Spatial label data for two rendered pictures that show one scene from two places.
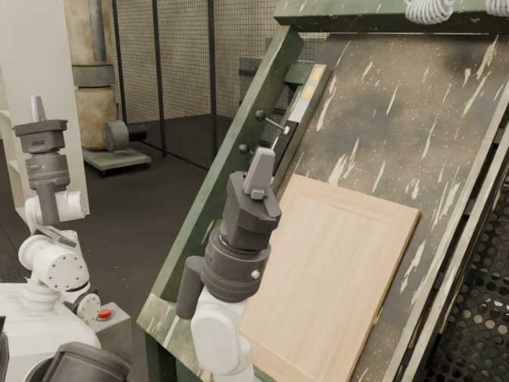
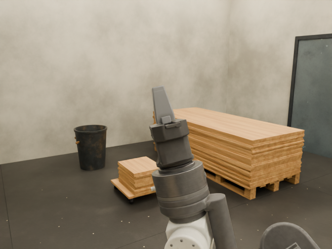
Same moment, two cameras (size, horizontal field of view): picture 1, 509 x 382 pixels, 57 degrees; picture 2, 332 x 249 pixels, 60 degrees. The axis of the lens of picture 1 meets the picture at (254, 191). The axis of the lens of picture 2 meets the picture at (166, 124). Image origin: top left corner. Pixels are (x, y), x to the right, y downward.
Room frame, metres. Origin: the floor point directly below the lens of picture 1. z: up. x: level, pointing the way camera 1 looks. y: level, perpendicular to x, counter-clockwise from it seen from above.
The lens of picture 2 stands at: (1.05, 0.05, 1.68)
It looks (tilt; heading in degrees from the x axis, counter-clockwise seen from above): 12 degrees down; 186
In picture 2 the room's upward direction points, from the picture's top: straight up
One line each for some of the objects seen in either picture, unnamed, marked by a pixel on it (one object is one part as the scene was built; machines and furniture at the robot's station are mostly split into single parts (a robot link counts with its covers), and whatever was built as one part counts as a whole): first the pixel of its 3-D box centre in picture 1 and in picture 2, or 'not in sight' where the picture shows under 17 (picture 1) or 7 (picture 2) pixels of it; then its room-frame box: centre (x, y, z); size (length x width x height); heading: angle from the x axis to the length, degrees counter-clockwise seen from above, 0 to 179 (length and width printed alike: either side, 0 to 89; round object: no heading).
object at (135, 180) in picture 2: not in sight; (137, 178); (-2.42, -0.69, 0.20); 0.61 x 0.51 x 0.40; 37
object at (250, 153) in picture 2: not in sight; (216, 142); (-3.63, 0.40, 0.39); 2.46 x 1.04 x 0.78; 37
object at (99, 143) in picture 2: not in sight; (91, 147); (-3.33, -1.64, 0.33); 0.54 x 0.54 x 0.65
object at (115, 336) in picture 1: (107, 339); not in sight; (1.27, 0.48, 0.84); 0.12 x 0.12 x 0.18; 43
